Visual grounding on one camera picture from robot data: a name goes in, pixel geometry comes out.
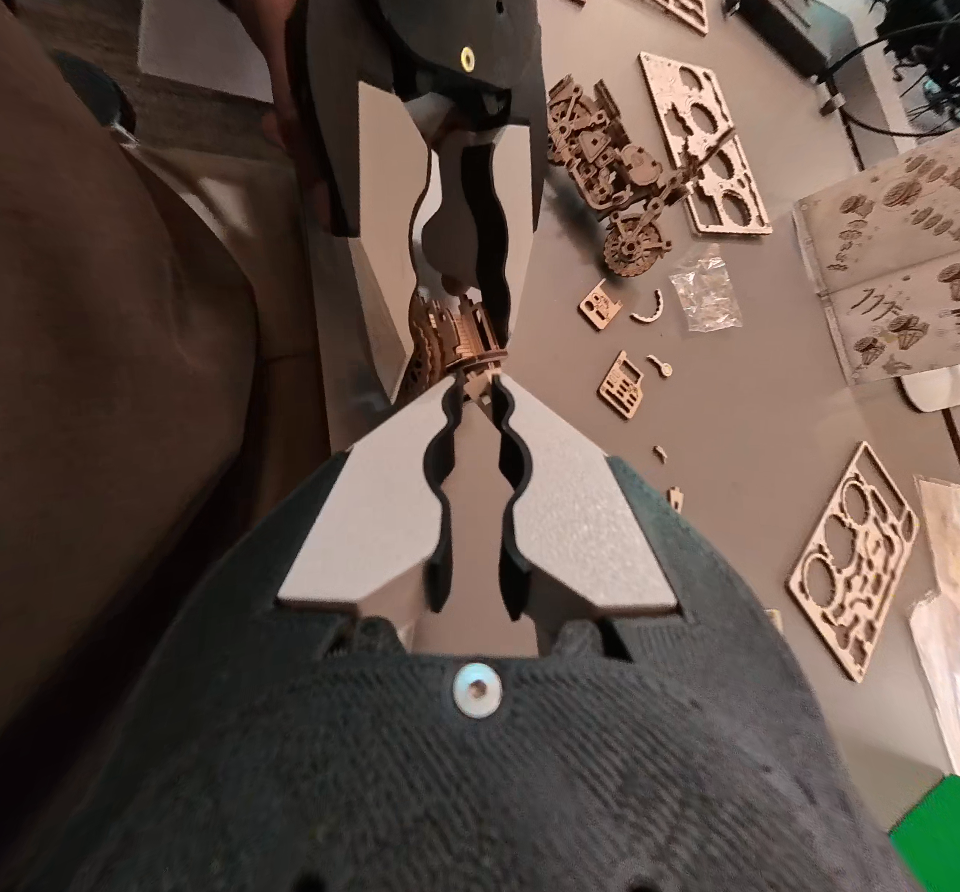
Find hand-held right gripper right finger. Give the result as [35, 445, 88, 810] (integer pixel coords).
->
[489, 373, 681, 622]

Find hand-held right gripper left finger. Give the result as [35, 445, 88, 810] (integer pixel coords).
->
[276, 373, 462, 617]

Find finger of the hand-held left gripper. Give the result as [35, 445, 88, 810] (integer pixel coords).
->
[420, 126, 535, 342]
[351, 78, 440, 407]

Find small wooden model assembly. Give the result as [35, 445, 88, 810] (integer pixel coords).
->
[407, 291, 513, 402]

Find person's left forearm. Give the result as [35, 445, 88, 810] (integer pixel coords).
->
[216, 0, 333, 227]

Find grey desk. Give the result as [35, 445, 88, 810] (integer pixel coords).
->
[326, 0, 960, 841]

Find wooden piece with tab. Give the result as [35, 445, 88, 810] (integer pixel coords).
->
[576, 277, 627, 332]

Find slotted rectangular wooden piece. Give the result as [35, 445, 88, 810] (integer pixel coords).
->
[596, 349, 646, 421]

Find wooden motorcycle model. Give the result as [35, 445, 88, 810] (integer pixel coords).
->
[546, 73, 741, 280]

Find clear plastic bag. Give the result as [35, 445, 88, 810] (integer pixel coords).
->
[668, 246, 745, 336]

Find wooden sheet with round cutouts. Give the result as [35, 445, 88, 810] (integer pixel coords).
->
[637, 51, 775, 238]

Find wooden sheet with small cutouts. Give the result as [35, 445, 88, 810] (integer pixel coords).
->
[784, 441, 921, 685]

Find black flat box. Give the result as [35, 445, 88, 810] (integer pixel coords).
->
[722, 0, 835, 85]

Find white paper sheets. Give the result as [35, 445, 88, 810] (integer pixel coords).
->
[909, 476, 960, 762]

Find white rounded object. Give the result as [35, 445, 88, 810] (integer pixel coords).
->
[898, 366, 960, 415]

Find instruction booklet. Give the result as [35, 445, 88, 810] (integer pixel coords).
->
[792, 148, 960, 385]

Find green plastic bin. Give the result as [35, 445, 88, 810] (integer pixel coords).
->
[887, 772, 960, 892]

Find black cable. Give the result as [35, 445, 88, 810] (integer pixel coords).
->
[821, 11, 960, 139]

